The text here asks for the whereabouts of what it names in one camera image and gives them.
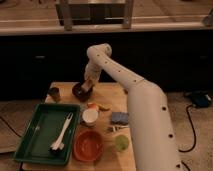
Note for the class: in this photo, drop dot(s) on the wooden chair legs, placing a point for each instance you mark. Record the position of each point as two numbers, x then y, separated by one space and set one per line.
94 12

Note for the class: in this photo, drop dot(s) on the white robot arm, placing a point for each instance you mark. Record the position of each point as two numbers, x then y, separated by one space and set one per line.
152 134

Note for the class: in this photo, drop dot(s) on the blue sponge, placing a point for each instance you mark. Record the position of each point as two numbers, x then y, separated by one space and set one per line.
119 118

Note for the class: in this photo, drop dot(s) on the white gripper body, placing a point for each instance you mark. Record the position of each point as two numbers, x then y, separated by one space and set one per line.
92 72

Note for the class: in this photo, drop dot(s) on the orange yellow toy food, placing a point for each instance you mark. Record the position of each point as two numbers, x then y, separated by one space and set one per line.
97 106

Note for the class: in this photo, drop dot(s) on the brown dark cup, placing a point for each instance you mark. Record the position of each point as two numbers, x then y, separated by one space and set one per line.
54 93

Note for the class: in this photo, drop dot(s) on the dark purple bowl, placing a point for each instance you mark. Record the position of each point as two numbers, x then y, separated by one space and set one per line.
80 94

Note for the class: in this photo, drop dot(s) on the orange bowl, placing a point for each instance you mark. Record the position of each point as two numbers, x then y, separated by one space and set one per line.
88 146

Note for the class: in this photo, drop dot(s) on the small silver fork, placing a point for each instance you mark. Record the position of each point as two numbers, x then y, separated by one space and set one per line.
116 128

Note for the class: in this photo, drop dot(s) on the white cup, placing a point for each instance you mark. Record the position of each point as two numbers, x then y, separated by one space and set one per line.
90 116

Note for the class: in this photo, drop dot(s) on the green plastic tray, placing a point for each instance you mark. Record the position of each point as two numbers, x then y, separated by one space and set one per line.
43 130

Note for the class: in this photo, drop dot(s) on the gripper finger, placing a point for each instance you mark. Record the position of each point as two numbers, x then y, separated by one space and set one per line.
87 85

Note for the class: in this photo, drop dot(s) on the blue black device on floor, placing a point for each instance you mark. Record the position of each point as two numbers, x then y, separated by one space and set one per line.
199 99

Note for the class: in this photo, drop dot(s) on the green lime ball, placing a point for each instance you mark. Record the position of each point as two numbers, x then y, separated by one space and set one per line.
121 142

